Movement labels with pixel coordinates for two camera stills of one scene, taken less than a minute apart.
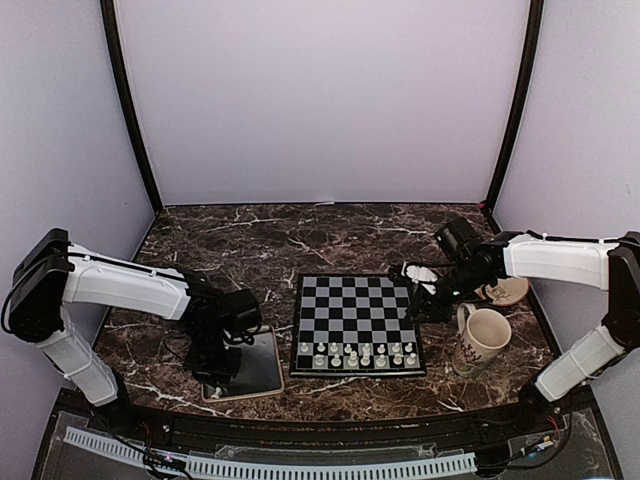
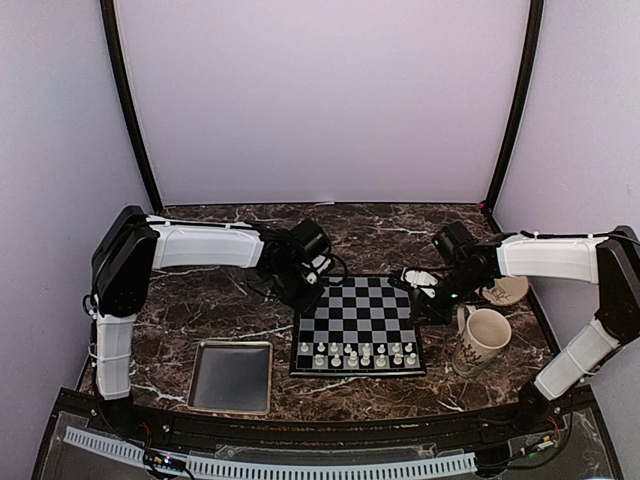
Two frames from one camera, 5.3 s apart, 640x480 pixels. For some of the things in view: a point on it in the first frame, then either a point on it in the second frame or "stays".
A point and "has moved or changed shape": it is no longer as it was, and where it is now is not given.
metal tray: (260, 369) has moved or changed shape
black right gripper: (423, 301) stays
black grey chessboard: (353, 324) stays
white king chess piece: (366, 361) stays
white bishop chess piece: (381, 362) stays
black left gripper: (221, 376) → (309, 302)
